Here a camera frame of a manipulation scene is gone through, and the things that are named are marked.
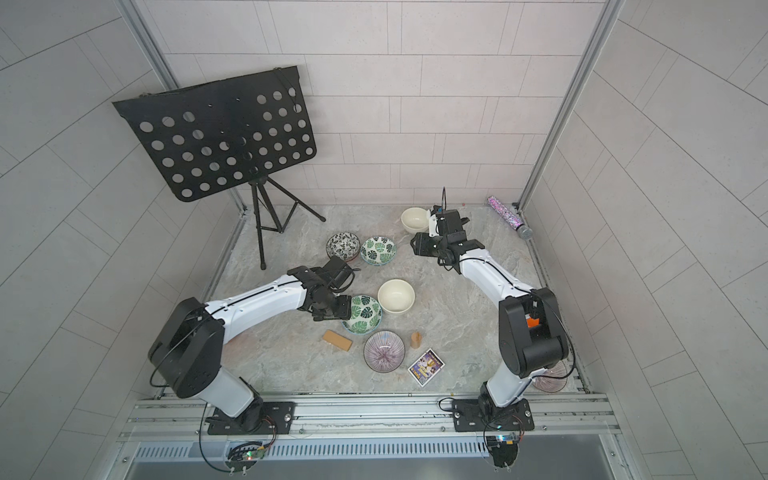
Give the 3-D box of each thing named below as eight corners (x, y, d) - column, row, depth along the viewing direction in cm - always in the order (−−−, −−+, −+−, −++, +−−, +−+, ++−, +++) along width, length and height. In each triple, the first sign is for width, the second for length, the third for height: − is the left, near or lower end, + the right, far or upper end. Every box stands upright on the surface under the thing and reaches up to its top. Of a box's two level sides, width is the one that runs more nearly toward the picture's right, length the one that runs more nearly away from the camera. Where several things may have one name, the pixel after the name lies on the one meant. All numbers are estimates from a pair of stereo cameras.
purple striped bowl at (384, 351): (363, 373, 80) (362, 368, 76) (366, 336, 86) (365, 330, 83) (405, 373, 80) (405, 368, 76) (404, 336, 86) (405, 330, 83)
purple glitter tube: (523, 242, 108) (527, 235, 105) (484, 202, 121) (486, 195, 118) (530, 238, 109) (534, 231, 106) (491, 199, 122) (494, 192, 119)
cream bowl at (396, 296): (393, 324, 88) (393, 316, 84) (372, 301, 93) (371, 292, 89) (418, 302, 93) (419, 293, 89) (398, 281, 98) (398, 272, 93)
